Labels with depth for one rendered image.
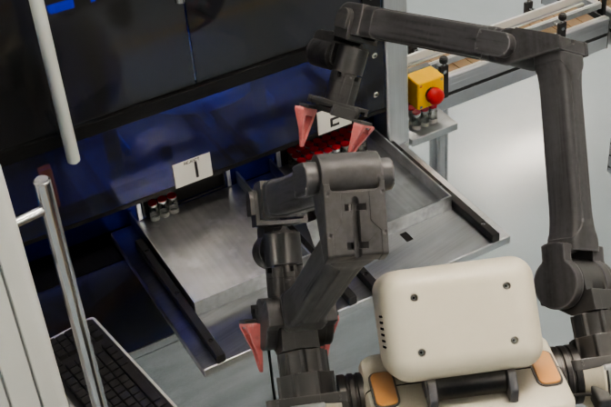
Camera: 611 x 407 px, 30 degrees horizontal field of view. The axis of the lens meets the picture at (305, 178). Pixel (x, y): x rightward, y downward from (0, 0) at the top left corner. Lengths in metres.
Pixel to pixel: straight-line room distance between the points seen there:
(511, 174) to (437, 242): 1.68
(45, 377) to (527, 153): 2.64
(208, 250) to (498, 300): 0.98
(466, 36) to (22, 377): 0.88
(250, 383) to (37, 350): 1.15
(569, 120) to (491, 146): 2.42
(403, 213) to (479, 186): 1.55
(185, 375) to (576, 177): 1.28
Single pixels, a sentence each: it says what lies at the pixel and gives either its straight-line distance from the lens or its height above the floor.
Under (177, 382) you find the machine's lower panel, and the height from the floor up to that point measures 0.45.
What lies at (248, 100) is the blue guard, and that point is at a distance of 2.35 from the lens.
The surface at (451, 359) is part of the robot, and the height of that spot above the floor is 1.31.
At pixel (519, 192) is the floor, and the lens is 3.95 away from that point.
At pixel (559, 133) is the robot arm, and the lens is 1.75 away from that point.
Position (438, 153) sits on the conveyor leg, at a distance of 2.95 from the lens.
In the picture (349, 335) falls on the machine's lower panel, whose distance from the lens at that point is 2.91.
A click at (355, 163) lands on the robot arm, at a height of 1.61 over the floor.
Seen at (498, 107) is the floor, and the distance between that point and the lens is 4.37.
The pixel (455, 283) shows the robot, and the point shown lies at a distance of 1.52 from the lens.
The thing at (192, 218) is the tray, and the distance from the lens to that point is 2.47.
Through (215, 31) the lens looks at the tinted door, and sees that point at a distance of 2.26.
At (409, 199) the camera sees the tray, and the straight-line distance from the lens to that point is 2.47.
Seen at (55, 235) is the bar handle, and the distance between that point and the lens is 1.67.
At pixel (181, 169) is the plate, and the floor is 1.03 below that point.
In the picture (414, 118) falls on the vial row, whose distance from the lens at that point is 2.67.
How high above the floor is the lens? 2.40
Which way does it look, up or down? 37 degrees down
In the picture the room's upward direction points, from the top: 5 degrees counter-clockwise
